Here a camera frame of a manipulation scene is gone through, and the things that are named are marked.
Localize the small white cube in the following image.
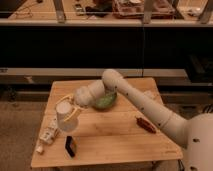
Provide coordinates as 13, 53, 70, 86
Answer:
36, 146, 44, 154

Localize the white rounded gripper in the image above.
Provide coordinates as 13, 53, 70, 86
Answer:
55, 85, 100, 122

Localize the brown snack bar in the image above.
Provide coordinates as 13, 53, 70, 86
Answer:
136, 117, 156, 134

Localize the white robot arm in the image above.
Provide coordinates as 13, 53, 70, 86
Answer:
55, 69, 213, 171

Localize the green bowl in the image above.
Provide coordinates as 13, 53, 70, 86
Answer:
93, 92, 117, 110

